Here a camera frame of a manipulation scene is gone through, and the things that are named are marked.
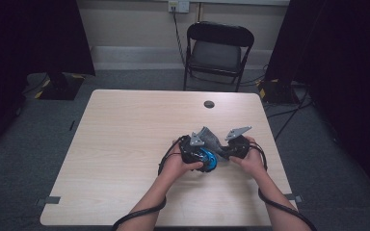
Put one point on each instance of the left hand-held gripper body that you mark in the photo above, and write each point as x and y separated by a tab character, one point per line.
189	152

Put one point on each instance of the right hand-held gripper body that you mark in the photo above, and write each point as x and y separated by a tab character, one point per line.
239	146

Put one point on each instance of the blue toy car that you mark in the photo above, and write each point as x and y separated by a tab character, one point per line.
210	160

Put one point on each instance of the grey cloth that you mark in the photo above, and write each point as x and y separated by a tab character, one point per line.
213	141

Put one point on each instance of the person's left hand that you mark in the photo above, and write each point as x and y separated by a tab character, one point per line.
178	168

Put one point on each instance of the person's right hand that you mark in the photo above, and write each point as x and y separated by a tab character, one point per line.
253	162

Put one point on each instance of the round table grommet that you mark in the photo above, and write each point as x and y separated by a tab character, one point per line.
209	104

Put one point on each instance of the black stand base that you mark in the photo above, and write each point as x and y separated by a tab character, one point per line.
277	93
61	89

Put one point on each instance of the grey tape piece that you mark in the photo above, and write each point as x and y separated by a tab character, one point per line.
49	200
290	197

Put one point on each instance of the black folding chair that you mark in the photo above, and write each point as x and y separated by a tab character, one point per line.
220	33

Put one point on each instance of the small black tape strip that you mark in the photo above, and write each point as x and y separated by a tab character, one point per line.
72	125

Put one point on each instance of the black curtain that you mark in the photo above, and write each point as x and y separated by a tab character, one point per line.
350	64
29	32

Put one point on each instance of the white wall socket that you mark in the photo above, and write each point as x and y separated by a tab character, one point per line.
179	5

